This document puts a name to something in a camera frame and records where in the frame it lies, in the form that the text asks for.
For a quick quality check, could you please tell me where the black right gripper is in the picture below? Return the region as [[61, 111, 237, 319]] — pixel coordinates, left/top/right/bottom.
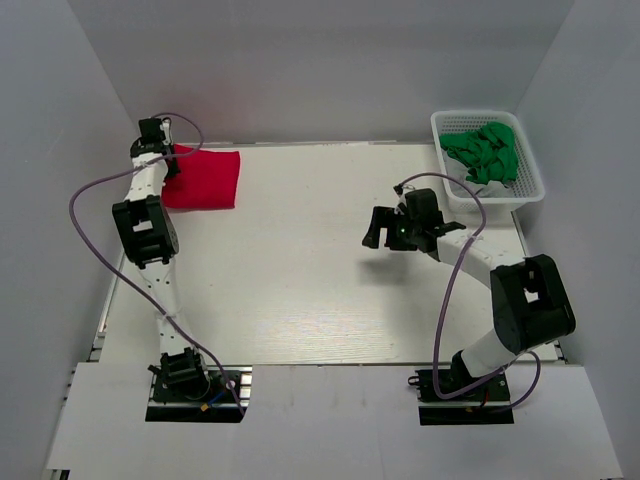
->
[[363, 206, 421, 251]]

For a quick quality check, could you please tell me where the red t shirt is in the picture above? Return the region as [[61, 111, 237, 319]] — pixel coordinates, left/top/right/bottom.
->
[[161, 150, 241, 210]]

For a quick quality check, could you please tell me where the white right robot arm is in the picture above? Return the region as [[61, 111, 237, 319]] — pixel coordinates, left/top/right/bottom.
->
[[362, 189, 576, 399]]

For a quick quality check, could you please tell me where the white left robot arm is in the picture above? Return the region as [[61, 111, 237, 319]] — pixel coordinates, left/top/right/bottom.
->
[[112, 117, 190, 358]]

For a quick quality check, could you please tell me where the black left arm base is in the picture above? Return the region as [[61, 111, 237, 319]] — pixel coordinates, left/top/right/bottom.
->
[[145, 349, 252, 424]]

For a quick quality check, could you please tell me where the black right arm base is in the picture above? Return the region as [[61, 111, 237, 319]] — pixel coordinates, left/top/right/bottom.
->
[[407, 367, 516, 427]]

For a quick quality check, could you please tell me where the white plastic basket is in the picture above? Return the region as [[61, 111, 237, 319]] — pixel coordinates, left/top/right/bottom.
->
[[431, 110, 545, 214]]

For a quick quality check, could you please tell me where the green t shirt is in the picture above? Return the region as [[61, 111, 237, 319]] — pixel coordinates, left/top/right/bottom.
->
[[439, 122, 519, 185]]

